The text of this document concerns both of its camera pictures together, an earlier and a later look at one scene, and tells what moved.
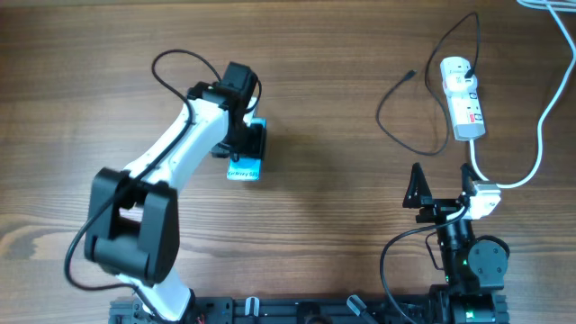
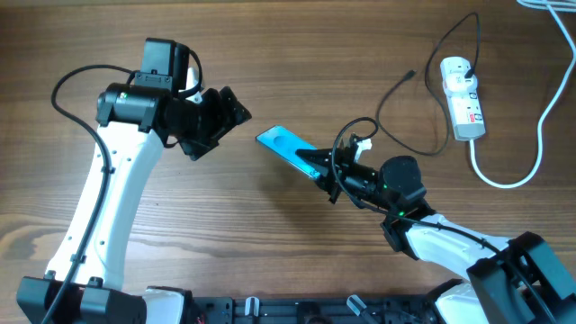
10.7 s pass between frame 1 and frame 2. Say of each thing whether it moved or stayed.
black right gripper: moved
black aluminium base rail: stayed
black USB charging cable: stayed
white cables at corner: stayed
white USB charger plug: stayed
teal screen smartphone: moved
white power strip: stayed
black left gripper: moved
